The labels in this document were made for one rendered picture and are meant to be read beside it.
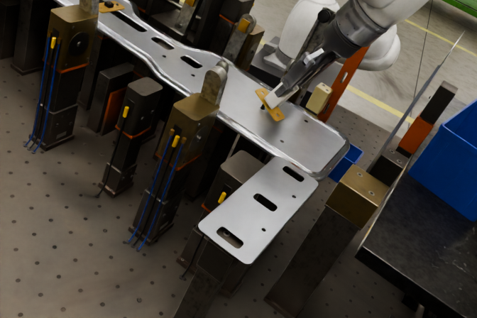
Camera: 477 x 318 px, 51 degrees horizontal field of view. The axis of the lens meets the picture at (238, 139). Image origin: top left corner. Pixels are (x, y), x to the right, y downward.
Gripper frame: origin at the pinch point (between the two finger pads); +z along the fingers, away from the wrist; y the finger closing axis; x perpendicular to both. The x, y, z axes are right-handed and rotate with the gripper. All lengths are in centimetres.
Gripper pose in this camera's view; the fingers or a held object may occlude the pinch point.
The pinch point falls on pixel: (281, 93)
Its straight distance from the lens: 107.4
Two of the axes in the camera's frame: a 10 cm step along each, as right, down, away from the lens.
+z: -5.8, 5.2, 6.2
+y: -6.0, 2.3, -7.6
